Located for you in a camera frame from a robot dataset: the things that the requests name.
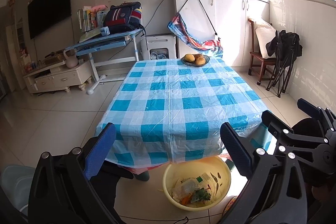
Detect colourful hanging cloth bag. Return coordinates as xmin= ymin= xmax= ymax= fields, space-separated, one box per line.
xmin=167 ymin=0 xmax=223 ymax=57

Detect blue adjustable study desk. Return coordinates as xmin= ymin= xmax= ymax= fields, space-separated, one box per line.
xmin=63 ymin=28 xmax=145 ymax=95

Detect yellow mango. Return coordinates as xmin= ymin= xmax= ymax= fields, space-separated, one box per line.
xmin=184 ymin=54 xmax=195 ymax=63
xmin=195 ymin=57 xmax=206 ymax=66

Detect orange carrot plush toy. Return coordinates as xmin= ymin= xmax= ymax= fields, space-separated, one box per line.
xmin=179 ymin=193 xmax=193 ymax=206

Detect black wall television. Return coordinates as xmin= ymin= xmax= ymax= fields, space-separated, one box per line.
xmin=27 ymin=0 xmax=72 ymax=39

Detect row of books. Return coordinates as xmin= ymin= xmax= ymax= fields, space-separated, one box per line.
xmin=77 ymin=5 xmax=108 ymax=32

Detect brown fruit back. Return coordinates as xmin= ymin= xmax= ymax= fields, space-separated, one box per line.
xmin=194 ymin=54 xmax=203 ymax=59

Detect white wall cabinet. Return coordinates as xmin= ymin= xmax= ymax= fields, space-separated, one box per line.
xmin=175 ymin=0 xmax=269 ymax=71

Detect yellow plastic trash basin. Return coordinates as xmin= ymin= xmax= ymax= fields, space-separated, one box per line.
xmin=162 ymin=156 xmax=231 ymax=211

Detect dark fruit bowl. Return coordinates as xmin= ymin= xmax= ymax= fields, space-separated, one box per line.
xmin=181 ymin=54 xmax=210 ymax=67

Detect green plush toy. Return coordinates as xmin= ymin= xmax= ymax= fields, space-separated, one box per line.
xmin=191 ymin=188 xmax=211 ymax=203

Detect white chair cushion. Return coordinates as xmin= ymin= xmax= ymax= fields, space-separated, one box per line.
xmin=255 ymin=19 xmax=276 ymax=59

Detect blue white checkered tablecloth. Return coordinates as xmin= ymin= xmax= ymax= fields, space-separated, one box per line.
xmin=96 ymin=59 xmax=272 ymax=170

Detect navy red backpack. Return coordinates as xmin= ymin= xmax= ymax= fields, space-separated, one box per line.
xmin=103 ymin=2 xmax=146 ymax=34

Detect pink kettlebell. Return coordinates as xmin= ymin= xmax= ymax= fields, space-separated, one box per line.
xmin=63 ymin=50 xmax=78 ymax=69

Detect yellow mango front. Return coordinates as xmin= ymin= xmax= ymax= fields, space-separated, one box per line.
xmin=195 ymin=57 xmax=206 ymax=66

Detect yellow mango left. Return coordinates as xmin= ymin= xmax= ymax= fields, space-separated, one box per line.
xmin=184 ymin=54 xmax=195 ymax=63

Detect wooden chair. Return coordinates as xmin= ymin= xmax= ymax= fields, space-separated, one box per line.
xmin=248 ymin=18 xmax=276 ymax=86

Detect clear plastic tea bottle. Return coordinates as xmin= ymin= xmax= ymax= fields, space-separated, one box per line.
xmin=171 ymin=178 xmax=199 ymax=200

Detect white tv cabinet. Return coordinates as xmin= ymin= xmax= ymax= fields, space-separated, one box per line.
xmin=23 ymin=61 xmax=92 ymax=94

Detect light blue plastic stool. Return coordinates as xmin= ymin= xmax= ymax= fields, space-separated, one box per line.
xmin=1 ymin=165 xmax=35 ymax=216

